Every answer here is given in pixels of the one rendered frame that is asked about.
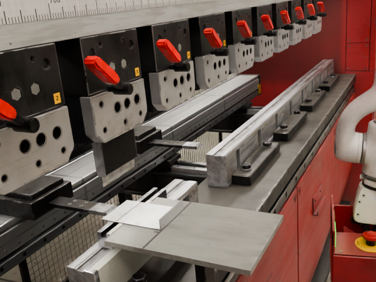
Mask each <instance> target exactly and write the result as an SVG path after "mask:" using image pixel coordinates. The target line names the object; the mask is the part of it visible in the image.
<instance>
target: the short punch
mask: <svg viewBox="0 0 376 282"><path fill-rule="evenodd" d="M92 149H93V156H94V160H95V167H96V173H97V176H100V177H101V180H102V187H105V186H106V185H108V184H109V183H111V182H113V181H114V180H116V179H117V178H118V177H120V176H121V175H123V174H125V173H126V172H128V171H129V170H131V169H132V168H134V167H135V163H134V159H135V158H136V157H137V156H138V155H137V147H136V142H135V133H134V128H133V129H131V130H129V131H127V132H126V133H124V134H122V135H120V136H118V137H116V138H114V139H112V140H110V141H108V142H106V143H98V142H93V143H92Z"/></svg>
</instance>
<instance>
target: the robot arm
mask: <svg viewBox="0 0 376 282"><path fill-rule="evenodd" d="M375 111H376V69H375V76H374V83H373V85H372V87H371V88H370V89H369V90H367V91H366V92H364V93H363V94H361V95H360V96H358V97H357V98H356V99H354V100H353V101H352V102H351V103H349V104H348V106H347V107H346V108H345V109H344V111H343V112H342V114H341V115H340V118H339V120H338V123H337V127H336V134H335V143H334V154H335V157H336V158H337V159H338V160H340V161H344V162H351V163H361V164H362V165H363V167H362V174H360V179H361V180H362V181H360V183H359V186H358V188H357V191H356V195H355V200H354V204H353V209H352V212H353V214H352V216H351V218H350V219H351V222H353V223H355V224H359V225H360V226H361V227H362V228H363V230H364V231H365V232H366V231H374V232H376V119H375V120H371V121H370V122H369V123H368V130H367V132H366V133H357V132H356V131H355V128H356V125H357V123H358V122H359V121H360V120H361V119H362V118H363V117H365V116H366V115H368V114H370V113H372V112H375ZM370 224H373V228H371V229H370V227H369V225H370Z"/></svg>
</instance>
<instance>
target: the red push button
mask: <svg viewBox="0 0 376 282"><path fill-rule="evenodd" d="M362 236H363V238H364V239H365V240H366V245H368V246H375V245H376V232H374V231H366V232H364V233H363V235H362Z"/></svg>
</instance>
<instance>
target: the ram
mask: <svg viewBox="0 0 376 282"><path fill-rule="evenodd" d="M285 1H291V0H217V1H207V2H198V3H188V4H178V5H173V6H163V7H153V8H144V9H138V10H128V11H119V12H109V13H99V14H94V15H84V16H74V17H65V18H55V19H49V20H40V21H30V22H20V23H11V24H5V25H0V51H6V50H13V49H19V48H25V47H29V46H35V45H41V44H47V43H53V42H57V41H63V40H70V39H76V38H80V37H86V36H92V35H98V34H104V33H108V32H114V31H120V30H127V29H133V28H137V27H143V26H149V25H155V24H161V23H165V22H171V21H177V20H184V19H187V18H194V17H200V16H206V15H212V14H216V13H222V12H228V11H234V10H241V9H244V8H251V7H257V6H263V5H267V4H273V3H279V2H285Z"/></svg>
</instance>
